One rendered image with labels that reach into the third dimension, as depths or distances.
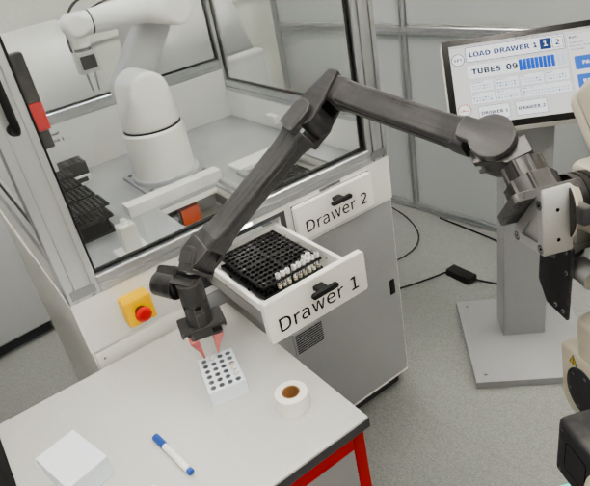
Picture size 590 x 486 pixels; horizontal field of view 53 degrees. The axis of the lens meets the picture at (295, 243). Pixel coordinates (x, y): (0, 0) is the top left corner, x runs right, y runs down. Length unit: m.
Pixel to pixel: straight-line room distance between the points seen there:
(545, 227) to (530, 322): 1.54
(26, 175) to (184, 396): 0.58
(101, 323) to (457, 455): 1.25
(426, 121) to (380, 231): 0.87
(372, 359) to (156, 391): 0.97
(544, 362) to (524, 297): 0.25
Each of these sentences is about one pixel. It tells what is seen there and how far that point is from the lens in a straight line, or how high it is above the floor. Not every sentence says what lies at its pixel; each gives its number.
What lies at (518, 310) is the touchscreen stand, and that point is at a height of 0.16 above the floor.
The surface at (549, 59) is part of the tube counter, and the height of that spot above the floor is 1.11.
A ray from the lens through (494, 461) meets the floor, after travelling 2.14.
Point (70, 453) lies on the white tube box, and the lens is 1.30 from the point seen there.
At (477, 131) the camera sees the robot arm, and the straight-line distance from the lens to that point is 1.04.
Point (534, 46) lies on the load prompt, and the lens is 2.07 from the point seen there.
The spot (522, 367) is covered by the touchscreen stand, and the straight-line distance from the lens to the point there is 2.40.
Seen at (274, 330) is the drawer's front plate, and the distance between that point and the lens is 1.32.
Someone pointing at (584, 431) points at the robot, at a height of 0.75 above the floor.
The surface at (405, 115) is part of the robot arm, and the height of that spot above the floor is 1.29.
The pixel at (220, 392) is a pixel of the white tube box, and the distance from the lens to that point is 1.31.
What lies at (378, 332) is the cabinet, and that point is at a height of 0.32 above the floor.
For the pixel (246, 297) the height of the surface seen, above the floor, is 0.89.
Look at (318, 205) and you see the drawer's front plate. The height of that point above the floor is 0.90.
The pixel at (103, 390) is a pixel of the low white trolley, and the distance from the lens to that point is 1.49.
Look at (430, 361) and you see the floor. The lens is 2.46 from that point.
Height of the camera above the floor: 1.66
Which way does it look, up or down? 30 degrees down
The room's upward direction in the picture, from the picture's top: 11 degrees counter-clockwise
